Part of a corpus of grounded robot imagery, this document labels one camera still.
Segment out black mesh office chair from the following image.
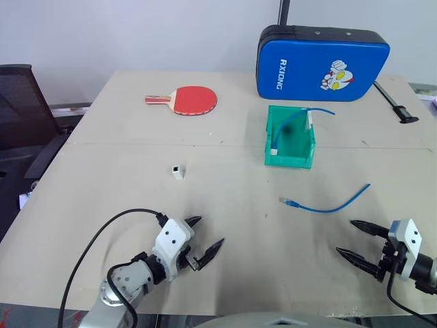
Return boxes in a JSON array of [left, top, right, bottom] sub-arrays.
[[0, 64, 74, 179]]

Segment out green plastic bin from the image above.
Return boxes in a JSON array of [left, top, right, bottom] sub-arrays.
[[263, 105, 317, 170]]

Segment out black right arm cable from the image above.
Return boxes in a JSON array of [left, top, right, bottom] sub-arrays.
[[386, 262, 437, 326]]

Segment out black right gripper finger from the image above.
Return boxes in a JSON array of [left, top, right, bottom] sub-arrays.
[[350, 219, 391, 238], [335, 246, 381, 277]]

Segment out blue RXIONG kick pad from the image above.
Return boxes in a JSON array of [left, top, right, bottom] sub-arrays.
[[255, 24, 391, 103]]

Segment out black vertical pole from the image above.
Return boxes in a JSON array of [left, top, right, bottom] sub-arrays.
[[277, 0, 292, 27]]

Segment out red table tennis paddle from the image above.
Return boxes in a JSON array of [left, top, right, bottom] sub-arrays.
[[143, 85, 219, 118]]

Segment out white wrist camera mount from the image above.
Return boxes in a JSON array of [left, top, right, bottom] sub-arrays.
[[389, 218, 423, 282], [152, 219, 196, 282]]

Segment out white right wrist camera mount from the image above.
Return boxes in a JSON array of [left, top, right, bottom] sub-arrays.
[[389, 218, 423, 282]]

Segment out black clamp bar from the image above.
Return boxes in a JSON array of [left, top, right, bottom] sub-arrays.
[[373, 81, 420, 125]]

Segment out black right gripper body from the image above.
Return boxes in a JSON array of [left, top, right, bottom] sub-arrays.
[[376, 234, 404, 284]]

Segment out small white adapter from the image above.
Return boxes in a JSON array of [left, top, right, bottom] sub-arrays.
[[168, 164, 186, 181]]

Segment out blue Ethernet cable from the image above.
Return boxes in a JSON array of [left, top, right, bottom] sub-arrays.
[[279, 183, 372, 214], [270, 107, 337, 156]]

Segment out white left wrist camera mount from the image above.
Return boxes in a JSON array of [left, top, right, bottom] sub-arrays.
[[152, 219, 196, 282]]

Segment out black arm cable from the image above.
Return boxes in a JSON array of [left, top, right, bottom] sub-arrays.
[[386, 262, 437, 326], [57, 208, 169, 328]]

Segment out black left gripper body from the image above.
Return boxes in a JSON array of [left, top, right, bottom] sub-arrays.
[[176, 245, 202, 273]]

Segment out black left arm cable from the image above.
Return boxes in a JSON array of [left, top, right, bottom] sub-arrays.
[[57, 208, 169, 328]]

